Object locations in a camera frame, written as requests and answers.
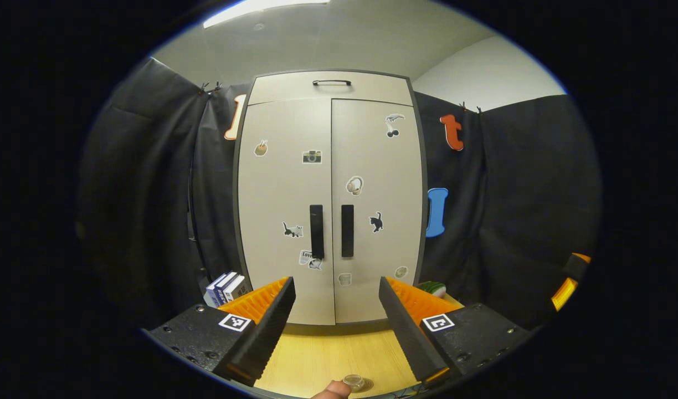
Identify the black backdrop cloth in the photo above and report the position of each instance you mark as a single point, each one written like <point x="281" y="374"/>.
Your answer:
<point x="538" y="194"/>

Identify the blue and white book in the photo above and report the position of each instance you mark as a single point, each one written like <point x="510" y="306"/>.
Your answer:
<point x="222" y="285"/>

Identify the ceiling light panel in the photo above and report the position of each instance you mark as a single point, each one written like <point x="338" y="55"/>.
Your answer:
<point x="250" y="10"/>

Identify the clear glass bottle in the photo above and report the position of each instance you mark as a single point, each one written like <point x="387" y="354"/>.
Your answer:
<point x="353" y="381"/>

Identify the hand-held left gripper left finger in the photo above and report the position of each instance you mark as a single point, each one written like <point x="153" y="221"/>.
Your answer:
<point x="267" y="332"/>

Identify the watermelon slice toy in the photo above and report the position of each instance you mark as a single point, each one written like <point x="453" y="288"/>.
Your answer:
<point x="432" y="288"/>

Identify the white cabinet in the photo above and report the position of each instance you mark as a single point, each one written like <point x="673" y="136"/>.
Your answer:
<point x="424" y="183"/>

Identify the white cabinet door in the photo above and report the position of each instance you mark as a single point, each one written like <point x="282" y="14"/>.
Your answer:
<point x="383" y="166"/>
<point x="278" y="188"/>

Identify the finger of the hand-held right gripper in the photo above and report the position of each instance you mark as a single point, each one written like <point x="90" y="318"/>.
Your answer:
<point x="581" y="257"/>
<point x="573" y="270"/>

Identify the white cabinet drawer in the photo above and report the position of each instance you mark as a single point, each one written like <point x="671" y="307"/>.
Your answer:
<point x="372" y="91"/>

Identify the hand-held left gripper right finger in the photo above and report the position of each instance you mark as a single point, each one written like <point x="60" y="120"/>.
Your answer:
<point x="408" y="332"/>

